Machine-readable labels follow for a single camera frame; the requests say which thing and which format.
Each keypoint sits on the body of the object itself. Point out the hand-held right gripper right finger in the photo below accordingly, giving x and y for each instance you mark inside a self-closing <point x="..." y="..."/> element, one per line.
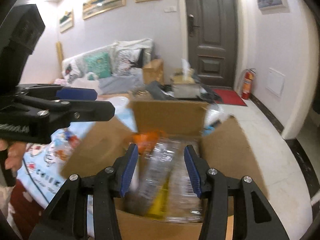
<point x="192" y="171"/>

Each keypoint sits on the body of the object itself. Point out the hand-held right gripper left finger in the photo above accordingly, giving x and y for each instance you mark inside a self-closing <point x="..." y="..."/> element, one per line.
<point x="128" y="171"/>

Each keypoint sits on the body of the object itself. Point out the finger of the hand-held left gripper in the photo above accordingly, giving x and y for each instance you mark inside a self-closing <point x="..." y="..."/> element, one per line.
<point x="77" y="93"/>
<point x="95" y="111"/>

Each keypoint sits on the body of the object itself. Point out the clear printed snack packet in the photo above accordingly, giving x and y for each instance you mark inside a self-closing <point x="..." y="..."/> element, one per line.
<point x="157" y="175"/>

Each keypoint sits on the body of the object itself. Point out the clear barcode snack packet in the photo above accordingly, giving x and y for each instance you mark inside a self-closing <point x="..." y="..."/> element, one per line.
<point x="185" y="200"/>

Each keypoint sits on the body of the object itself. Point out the yellow snack packet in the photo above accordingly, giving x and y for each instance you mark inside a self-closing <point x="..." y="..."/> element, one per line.
<point x="158" y="205"/>

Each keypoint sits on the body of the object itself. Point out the person's left hand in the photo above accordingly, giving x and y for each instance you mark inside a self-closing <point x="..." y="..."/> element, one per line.
<point x="13" y="155"/>

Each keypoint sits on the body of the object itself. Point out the white cushion with red patch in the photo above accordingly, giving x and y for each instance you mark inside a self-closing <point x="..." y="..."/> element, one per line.
<point x="71" y="73"/>

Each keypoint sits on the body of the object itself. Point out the teal patterned cushion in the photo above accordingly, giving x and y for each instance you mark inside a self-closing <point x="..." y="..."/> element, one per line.
<point x="97" y="65"/>

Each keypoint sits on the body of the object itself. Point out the grey covered sofa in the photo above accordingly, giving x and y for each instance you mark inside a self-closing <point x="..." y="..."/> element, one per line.
<point x="117" y="83"/>

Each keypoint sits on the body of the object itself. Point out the rolled bamboo mat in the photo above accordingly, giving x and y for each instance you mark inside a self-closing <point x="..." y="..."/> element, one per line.
<point x="59" y="55"/>

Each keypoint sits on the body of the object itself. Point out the blue cartoon printed tablecloth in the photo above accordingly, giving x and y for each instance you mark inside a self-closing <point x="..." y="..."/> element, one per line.
<point x="42" y="160"/>

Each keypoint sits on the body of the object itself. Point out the tray of nuts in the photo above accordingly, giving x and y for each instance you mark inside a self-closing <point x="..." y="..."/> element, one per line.
<point x="140" y="94"/>

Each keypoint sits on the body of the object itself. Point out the white tree print cushion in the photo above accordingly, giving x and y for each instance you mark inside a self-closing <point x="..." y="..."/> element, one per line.
<point x="130" y="61"/>

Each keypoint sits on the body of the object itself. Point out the black bag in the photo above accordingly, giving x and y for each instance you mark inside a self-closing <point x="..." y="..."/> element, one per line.
<point x="157" y="90"/>

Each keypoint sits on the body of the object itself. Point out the small brown cardboard box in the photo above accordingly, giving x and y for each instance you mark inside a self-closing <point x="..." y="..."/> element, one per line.
<point x="153" y="71"/>

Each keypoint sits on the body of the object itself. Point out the mountain painting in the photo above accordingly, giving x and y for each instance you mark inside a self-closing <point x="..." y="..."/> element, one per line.
<point x="66" y="21"/>

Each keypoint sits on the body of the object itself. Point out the tissue box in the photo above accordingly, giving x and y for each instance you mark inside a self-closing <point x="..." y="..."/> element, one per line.
<point x="185" y="90"/>

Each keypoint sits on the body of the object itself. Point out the red doormat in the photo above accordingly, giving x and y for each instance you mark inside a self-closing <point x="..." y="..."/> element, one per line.
<point x="230" y="97"/>

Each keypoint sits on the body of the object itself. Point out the wide landscape painting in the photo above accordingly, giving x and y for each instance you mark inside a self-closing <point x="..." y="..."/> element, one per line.
<point x="105" y="0"/>

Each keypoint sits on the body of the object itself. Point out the red fire extinguisher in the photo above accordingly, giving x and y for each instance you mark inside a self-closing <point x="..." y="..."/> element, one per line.
<point x="247" y="85"/>

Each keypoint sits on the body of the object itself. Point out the dark brown door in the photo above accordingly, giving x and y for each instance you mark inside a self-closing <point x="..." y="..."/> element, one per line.
<point x="212" y="42"/>

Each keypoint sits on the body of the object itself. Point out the white wall panel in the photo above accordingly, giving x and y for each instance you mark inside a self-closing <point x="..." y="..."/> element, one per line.
<point x="275" y="82"/>

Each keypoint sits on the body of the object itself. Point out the white light switch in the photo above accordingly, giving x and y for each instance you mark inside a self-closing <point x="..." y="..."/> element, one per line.
<point x="169" y="9"/>

